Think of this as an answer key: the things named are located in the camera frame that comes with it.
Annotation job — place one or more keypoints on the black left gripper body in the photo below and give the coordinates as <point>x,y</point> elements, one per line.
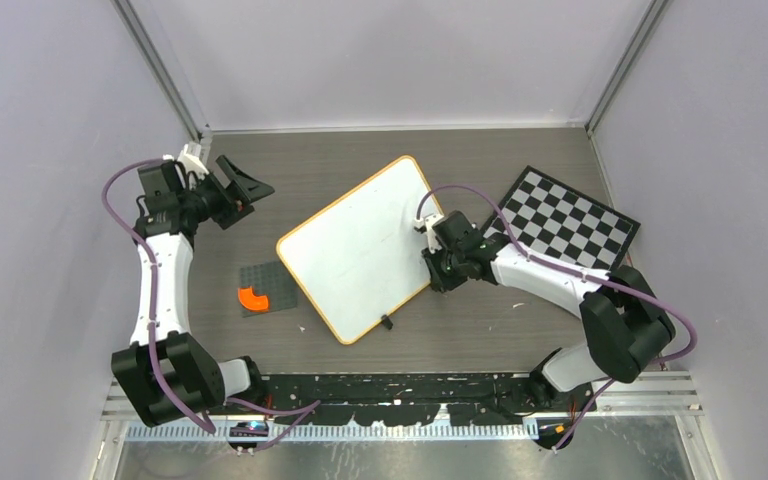
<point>223,204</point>

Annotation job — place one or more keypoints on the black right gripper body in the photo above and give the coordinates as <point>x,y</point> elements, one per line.
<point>447,267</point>

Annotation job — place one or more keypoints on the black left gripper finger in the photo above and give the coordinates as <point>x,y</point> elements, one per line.
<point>231,171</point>
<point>247,189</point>

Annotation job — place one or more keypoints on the yellow framed whiteboard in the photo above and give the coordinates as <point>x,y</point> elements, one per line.
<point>359,259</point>

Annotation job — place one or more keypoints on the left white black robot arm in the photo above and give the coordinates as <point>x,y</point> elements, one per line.
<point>164,372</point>

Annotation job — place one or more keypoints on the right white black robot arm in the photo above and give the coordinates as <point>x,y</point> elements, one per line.
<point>624,330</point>

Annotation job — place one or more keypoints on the grey lego baseplate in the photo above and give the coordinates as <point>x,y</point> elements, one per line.
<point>272,279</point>

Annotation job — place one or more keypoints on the black white chessboard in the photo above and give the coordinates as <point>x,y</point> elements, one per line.
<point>552,218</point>

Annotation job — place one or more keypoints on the orange curved block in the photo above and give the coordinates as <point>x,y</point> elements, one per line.
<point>253,302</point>

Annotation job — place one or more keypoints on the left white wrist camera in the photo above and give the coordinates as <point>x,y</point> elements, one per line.
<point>190,158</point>

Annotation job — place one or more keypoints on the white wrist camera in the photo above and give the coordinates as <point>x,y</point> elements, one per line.
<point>190,158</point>
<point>425,225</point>

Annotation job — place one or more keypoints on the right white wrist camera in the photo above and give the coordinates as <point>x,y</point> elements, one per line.
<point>425,225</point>

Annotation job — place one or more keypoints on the aluminium frame rail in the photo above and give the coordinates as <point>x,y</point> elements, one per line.
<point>669,394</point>

